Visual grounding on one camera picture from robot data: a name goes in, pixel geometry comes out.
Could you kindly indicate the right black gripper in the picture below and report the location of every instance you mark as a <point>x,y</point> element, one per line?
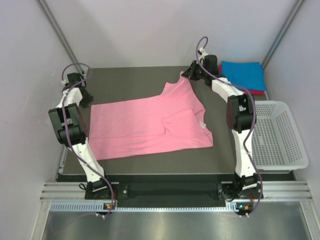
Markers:
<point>189,72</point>

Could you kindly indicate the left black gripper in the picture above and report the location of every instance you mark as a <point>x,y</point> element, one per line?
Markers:
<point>89,100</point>

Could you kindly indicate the pink t shirt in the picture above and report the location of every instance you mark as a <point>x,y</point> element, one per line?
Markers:
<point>170,121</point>

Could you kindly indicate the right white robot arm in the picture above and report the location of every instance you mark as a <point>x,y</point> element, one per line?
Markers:
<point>240,118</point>

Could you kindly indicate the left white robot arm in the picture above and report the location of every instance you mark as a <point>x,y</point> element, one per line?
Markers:
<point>71,131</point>

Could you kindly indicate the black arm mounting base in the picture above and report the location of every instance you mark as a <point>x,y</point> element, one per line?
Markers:
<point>170,191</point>

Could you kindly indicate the blue folded t shirt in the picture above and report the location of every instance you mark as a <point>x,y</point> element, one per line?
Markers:
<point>249,75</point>

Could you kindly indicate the red folded t shirt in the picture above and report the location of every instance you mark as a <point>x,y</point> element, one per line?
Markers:
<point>253,92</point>

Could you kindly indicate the white perforated plastic basket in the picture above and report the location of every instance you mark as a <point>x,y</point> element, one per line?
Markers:
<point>276,141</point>

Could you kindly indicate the left aluminium frame post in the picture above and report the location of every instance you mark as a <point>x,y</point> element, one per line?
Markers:
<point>43,5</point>

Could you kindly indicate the aluminium frame post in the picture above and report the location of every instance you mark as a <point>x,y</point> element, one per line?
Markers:
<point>297,7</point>
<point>43,5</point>

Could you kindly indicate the grey slotted cable duct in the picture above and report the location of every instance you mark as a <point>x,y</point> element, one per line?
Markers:
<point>104,207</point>

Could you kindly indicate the right aluminium frame post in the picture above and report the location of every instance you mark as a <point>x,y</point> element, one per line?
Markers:
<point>297,7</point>

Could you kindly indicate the aluminium front rail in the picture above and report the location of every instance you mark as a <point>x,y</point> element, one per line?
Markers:
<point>273,191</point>

